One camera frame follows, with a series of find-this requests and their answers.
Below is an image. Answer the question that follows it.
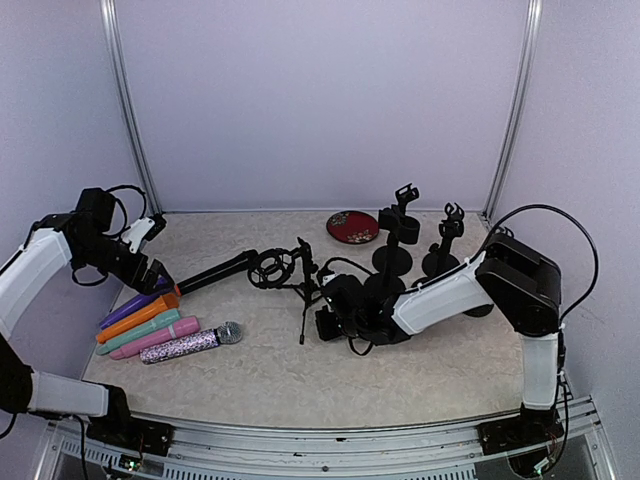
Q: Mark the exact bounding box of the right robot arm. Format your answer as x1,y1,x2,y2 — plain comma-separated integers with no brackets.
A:
316,233,566,455

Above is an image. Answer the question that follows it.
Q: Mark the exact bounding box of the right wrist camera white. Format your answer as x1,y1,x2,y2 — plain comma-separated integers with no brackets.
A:
318,272,337,287

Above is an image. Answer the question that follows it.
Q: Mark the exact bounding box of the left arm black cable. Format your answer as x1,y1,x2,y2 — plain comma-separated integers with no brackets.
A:
107,184,149,236

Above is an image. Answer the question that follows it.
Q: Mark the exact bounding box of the black tripod mic stand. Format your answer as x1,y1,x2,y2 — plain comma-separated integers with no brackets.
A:
247,237,320,345

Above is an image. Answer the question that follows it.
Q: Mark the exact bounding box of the pink microphone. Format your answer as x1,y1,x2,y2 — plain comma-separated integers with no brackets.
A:
108,316,200,360

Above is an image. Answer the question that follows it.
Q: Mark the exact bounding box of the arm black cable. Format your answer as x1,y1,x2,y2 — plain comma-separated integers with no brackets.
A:
107,184,149,236
319,202,600,357

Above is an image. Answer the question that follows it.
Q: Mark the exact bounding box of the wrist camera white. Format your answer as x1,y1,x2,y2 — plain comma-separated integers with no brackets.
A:
318,272,337,287
120,217,155,254

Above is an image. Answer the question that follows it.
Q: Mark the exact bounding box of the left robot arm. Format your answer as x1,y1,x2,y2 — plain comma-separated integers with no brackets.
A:
1,185,174,456

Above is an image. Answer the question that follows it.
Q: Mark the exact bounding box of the tall black stand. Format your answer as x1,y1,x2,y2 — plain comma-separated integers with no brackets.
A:
372,183,421,276

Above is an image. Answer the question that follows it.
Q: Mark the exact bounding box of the orange microphone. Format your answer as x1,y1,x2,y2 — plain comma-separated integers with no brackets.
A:
96,293,179,344

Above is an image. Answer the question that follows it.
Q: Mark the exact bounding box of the black microphone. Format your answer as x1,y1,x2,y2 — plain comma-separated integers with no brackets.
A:
174,249,258,297

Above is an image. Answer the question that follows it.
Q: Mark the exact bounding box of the aluminium front rail frame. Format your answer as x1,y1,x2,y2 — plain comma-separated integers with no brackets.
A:
32,394,619,480

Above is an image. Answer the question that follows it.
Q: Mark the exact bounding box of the glitter silver-head microphone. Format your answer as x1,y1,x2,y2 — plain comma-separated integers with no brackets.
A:
139,322,243,365

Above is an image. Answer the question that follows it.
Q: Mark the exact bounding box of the red floral round plate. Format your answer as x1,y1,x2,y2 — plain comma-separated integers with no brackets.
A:
326,210,379,245

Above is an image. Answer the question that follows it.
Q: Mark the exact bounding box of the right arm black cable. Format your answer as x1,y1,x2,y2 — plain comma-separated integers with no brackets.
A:
319,202,600,357

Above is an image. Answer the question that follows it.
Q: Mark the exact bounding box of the left aluminium corner post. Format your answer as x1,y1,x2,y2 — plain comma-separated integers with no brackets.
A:
100,0,163,214

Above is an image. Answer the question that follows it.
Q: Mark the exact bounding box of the black stand with phone clamp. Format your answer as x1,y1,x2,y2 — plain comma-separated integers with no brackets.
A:
364,204,420,301

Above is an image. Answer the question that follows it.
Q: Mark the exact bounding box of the purple microphone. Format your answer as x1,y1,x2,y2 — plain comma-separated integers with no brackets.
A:
99,281,174,330

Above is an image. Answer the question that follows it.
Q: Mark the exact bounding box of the teal microphone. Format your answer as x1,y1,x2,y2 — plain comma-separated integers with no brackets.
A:
96,308,180,356

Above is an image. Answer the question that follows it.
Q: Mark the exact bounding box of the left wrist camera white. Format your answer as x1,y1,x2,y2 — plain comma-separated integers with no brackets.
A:
120,217,155,254

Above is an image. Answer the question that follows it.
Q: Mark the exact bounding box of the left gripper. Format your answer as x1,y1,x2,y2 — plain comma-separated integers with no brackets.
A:
76,233,173,294

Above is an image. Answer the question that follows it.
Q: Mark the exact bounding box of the right aluminium corner post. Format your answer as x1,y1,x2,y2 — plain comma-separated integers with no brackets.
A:
482,0,544,222

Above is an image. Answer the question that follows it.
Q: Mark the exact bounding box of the aluminium corner post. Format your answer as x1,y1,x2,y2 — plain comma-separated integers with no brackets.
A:
100,0,163,214
482,0,544,222

